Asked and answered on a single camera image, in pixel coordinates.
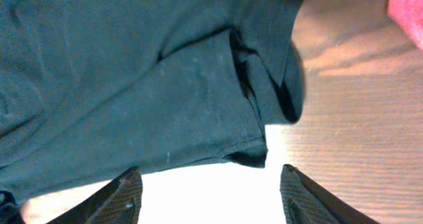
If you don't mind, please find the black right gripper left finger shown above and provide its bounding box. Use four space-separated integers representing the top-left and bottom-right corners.
48 167 143 224

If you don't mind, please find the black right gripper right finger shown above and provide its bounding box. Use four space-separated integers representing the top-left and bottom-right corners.
280 164 378 224

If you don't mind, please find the black polo shirt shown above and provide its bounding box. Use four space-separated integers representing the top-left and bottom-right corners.
1 0 303 204

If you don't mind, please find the red garment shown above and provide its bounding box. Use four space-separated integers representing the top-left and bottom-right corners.
387 0 422 50

